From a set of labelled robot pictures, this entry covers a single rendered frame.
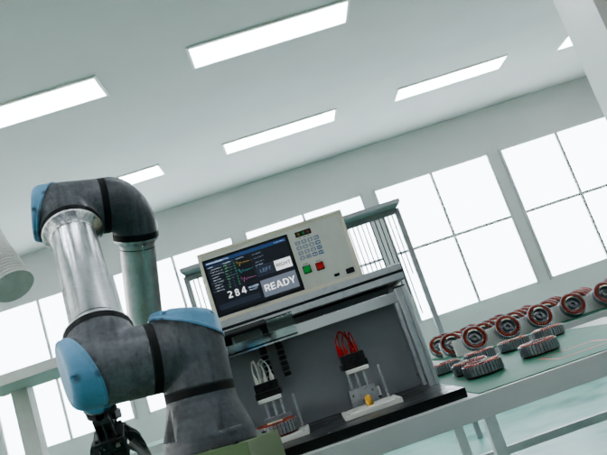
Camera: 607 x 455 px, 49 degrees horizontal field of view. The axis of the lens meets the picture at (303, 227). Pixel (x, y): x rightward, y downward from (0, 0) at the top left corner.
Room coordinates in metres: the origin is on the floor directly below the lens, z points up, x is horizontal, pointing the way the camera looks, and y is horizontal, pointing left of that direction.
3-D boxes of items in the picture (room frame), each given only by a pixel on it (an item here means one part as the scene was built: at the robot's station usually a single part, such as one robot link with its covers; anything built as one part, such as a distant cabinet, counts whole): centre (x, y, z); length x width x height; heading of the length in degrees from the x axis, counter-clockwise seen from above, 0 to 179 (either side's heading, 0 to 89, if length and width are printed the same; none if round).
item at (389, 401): (1.77, -0.02, 0.78); 0.15 x 0.15 x 0.01; 4
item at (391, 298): (1.87, 0.11, 1.03); 0.62 x 0.01 x 0.03; 94
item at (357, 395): (1.92, -0.01, 0.80); 0.07 x 0.05 x 0.06; 94
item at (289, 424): (1.76, 0.23, 0.80); 0.11 x 0.11 x 0.04
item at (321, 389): (2.02, 0.12, 0.92); 0.66 x 0.01 x 0.30; 94
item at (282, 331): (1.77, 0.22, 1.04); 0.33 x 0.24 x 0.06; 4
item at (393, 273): (2.08, 0.12, 1.09); 0.68 x 0.44 x 0.05; 94
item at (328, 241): (2.09, 0.11, 1.22); 0.44 x 0.39 x 0.20; 94
